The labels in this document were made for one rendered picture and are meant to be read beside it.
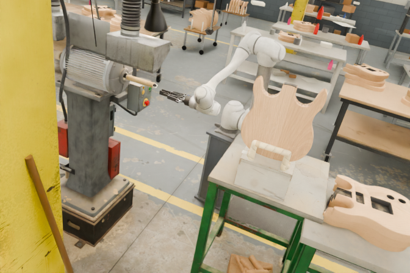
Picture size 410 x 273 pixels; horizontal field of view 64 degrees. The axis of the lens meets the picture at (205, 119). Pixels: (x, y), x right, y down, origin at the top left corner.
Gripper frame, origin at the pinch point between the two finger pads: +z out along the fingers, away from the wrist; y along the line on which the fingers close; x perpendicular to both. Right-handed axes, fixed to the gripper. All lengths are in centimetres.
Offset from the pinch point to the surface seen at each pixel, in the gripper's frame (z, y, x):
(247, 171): -76, -52, -3
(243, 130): -69, -48, 17
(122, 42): 5, -47, 43
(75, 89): 39, -44, 5
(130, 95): 19.4, -12.8, -3.5
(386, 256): -148, -58, -17
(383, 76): -162, 210, 0
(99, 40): 25, -39, 38
